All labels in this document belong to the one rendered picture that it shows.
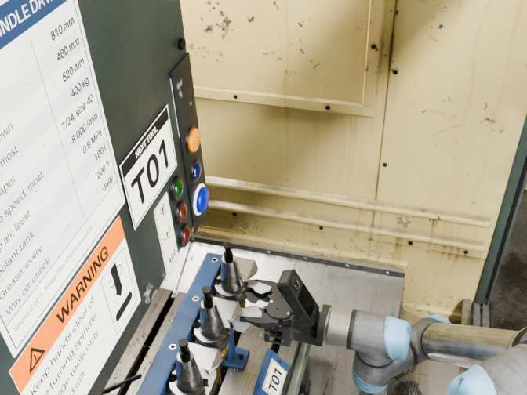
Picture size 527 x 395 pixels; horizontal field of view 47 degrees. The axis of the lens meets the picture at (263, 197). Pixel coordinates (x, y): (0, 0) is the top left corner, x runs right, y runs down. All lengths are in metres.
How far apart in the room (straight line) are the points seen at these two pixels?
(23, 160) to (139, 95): 0.16
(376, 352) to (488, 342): 0.20
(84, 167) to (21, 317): 0.11
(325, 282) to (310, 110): 0.52
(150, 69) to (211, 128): 1.01
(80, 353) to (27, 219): 0.14
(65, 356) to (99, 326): 0.05
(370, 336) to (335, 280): 0.58
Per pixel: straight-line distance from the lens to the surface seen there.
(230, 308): 1.14
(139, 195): 0.54
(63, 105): 0.42
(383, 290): 1.69
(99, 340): 0.53
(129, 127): 0.51
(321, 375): 1.63
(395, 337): 1.14
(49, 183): 0.42
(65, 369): 0.49
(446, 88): 1.35
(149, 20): 0.53
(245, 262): 1.21
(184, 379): 1.01
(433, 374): 1.76
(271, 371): 1.37
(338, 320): 1.14
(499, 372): 0.88
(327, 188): 1.54
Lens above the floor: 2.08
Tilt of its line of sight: 39 degrees down
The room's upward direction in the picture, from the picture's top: 3 degrees counter-clockwise
